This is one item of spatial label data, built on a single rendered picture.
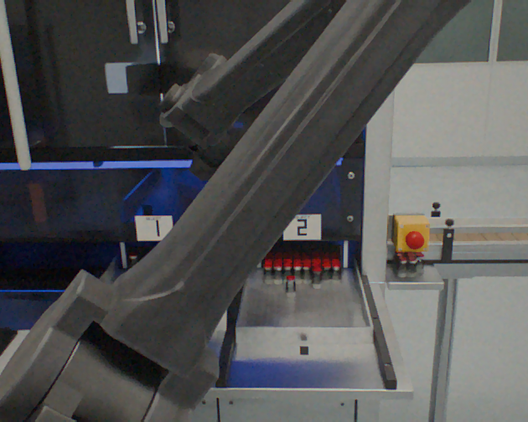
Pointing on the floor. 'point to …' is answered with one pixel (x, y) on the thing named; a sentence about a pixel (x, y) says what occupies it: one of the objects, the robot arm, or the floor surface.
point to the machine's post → (375, 215)
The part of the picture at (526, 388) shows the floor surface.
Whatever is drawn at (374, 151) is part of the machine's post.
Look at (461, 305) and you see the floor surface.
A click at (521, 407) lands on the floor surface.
